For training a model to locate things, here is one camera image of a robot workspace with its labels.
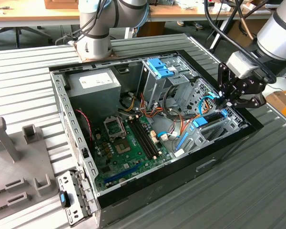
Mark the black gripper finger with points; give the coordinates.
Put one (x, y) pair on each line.
(223, 78)
(250, 102)

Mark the hard disk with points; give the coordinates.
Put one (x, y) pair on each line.
(200, 122)

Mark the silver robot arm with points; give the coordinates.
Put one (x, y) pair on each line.
(97, 26)

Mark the grey disk bay cage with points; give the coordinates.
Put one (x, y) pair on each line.
(228, 124)

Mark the labelled cardboard box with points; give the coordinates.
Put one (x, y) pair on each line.
(283, 105)

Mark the black stand pole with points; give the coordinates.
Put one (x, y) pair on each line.
(217, 39)

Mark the large plain cardboard box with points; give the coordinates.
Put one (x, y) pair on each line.
(238, 35)

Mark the white sneaker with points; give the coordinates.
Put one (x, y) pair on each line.
(197, 24)
(181, 23)

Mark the empty blue drive carrier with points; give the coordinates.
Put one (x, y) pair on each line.
(158, 66)

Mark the grey optical drive cage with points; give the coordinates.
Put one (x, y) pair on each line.
(153, 88)

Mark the small white square tag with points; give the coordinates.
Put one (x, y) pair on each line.
(178, 152)

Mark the black RAM slot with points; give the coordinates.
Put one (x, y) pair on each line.
(150, 135)
(146, 136)
(143, 138)
(140, 139)

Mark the black open PC case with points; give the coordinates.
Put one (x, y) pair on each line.
(181, 181)

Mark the green motherboard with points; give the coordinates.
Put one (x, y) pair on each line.
(124, 164)

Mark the grey power supply unit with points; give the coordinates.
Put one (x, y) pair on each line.
(93, 95)

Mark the blue expansion slot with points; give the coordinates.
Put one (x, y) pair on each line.
(122, 173)

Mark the small brown box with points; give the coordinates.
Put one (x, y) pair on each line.
(60, 3)

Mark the metal expansion slot retainer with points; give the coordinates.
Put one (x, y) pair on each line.
(68, 179)

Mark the wooden desk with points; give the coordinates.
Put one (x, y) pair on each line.
(38, 14)

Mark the blue black latch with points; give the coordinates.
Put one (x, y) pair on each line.
(64, 199)

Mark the office chair base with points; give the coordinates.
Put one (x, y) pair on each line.
(19, 31)

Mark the grey parts rack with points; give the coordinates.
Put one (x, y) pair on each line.
(26, 162)

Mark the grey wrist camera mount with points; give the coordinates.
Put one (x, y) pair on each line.
(240, 64)

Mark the square brown base plate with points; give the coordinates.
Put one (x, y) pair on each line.
(113, 56)

